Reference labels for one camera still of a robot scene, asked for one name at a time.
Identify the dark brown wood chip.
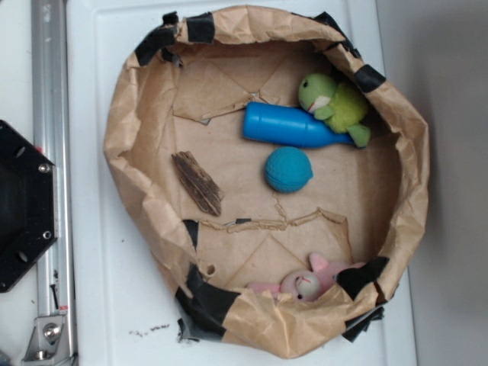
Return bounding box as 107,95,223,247
172,151,224,217

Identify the brown paper bag bin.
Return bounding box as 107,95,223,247
104,5,429,358

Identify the teal rubber ball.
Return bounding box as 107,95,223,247
265,146,313,193

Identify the blue plastic bowling pin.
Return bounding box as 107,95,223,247
242,101,354,148

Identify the pink plush toy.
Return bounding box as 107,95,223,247
246,252,365,305

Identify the green plush turtle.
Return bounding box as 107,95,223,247
298,73,371,148

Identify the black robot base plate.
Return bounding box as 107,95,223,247
1,120,56,294

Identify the aluminium extrusion rail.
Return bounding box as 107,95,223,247
31,1,79,365

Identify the metal corner bracket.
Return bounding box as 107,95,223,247
21,315,70,365

